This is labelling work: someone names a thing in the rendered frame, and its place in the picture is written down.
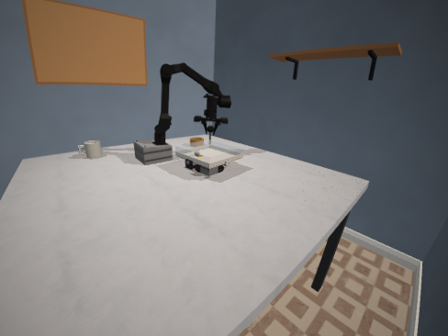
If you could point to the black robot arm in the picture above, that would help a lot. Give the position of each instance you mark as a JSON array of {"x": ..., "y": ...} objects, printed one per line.
[{"x": 212, "y": 101}]

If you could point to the grey mug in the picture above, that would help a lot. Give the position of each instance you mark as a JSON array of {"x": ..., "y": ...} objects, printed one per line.
[{"x": 92, "y": 149}]

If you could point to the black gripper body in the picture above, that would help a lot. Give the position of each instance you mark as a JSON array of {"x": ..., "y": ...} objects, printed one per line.
[{"x": 211, "y": 113}]

